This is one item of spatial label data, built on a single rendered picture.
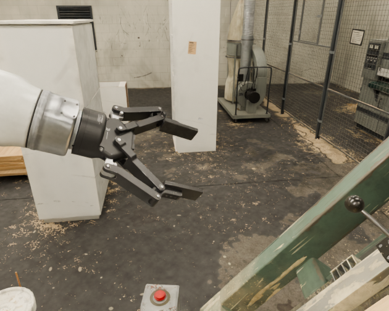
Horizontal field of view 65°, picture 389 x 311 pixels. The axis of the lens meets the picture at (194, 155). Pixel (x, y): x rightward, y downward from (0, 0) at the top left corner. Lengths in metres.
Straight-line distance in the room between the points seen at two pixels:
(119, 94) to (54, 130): 4.87
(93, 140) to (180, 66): 3.60
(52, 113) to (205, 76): 3.70
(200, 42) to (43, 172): 2.37
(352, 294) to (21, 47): 2.50
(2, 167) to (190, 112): 2.38
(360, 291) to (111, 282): 1.98
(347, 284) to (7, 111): 0.72
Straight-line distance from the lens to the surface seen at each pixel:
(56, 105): 0.48
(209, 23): 4.05
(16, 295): 2.13
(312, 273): 0.99
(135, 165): 0.49
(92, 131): 0.48
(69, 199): 3.04
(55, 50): 2.62
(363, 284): 0.77
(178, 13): 4.00
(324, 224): 0.96
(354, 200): 0.72
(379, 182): 0.94
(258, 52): 5.99
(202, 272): 2.50
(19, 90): 0.48
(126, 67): 8.50
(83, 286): 2.54
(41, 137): 0.47
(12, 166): 4.19
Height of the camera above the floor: 1.78
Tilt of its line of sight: 25 degrees down
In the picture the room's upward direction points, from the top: straight up
